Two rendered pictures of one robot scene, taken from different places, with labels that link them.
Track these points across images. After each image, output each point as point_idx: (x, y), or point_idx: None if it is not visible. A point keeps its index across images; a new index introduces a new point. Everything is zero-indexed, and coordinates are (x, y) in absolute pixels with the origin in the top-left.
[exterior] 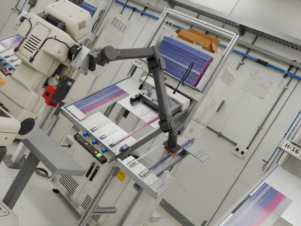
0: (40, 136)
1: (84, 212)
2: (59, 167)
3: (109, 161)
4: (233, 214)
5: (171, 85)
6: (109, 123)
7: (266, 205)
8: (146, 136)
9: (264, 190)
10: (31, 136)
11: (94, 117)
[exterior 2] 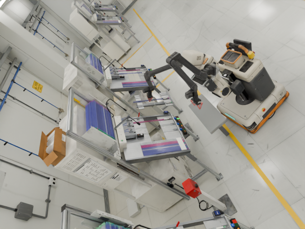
0: (206, 116)
1: (188, 129)
2: (200, 95)
3: (174, 116)
4: (143, 85)
5: (115, 126)
6: (164, 130)
7: (130, 83)
8: (151, 115)
9: (126, 85)
10: (211, 110)
11: (171, 136)
